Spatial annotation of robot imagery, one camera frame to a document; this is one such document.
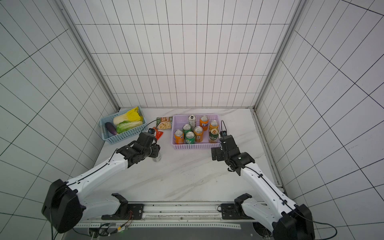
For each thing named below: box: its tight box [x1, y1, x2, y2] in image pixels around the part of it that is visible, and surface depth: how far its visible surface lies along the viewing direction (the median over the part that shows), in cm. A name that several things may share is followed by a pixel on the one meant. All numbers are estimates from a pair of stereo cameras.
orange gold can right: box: [209, 119, 219, 131], surface depth 97 cm
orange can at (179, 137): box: [174, 129, 185, 145], surface depth 94 cm
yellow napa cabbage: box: [113, 106, 143, 125], surface depth 106 cm
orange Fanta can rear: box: [199, 115, 209, 132], surface depth 101 cm
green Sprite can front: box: [185, 131, 196, 144], surface depth 92 cm
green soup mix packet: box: [156, 116, 173, 130], surface depth 111 cm
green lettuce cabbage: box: [116, 120, 143, 134], surface depth 101 cm
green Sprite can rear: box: [182, 123, 192, 138], surface depth 96 cm
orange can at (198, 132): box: [193, 126, 204, 143], surface depth 94 cm
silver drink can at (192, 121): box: [188, 114, 197, 132], surface depth 97 cm
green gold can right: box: [208, 128, 220, 144], surface depth 94 cm
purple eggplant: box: [105, 122, 117, 136], surface depth 105 cm
